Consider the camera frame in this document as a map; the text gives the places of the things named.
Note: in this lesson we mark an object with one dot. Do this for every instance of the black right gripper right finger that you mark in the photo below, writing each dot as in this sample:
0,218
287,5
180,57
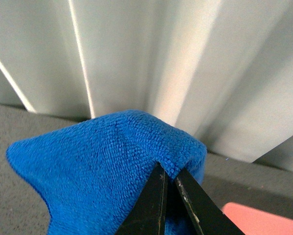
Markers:
206,217

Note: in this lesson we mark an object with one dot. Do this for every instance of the blue microfiber cloth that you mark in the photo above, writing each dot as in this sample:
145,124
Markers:
91,174

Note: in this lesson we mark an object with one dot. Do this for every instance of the white pleated curtain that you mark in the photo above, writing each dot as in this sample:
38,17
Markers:
221,70

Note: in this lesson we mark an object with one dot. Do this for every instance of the pink plastic bin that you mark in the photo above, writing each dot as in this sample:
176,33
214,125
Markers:
252,221

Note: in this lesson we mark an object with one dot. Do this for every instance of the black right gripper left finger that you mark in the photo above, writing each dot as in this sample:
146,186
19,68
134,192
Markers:
147,216

